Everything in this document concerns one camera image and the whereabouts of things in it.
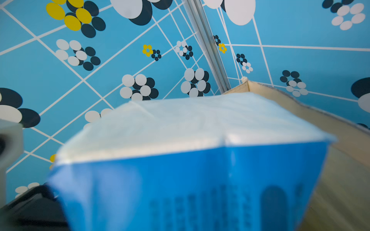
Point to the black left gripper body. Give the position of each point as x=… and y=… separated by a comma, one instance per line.
x=37, y=209

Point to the cream canvas tote bag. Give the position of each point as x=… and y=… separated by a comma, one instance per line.
x=341, y=200

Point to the left aluminium corner post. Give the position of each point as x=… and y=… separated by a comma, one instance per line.
x=204, y=34

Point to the blue tissue pack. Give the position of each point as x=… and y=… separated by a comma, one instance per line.
x=234, y=162

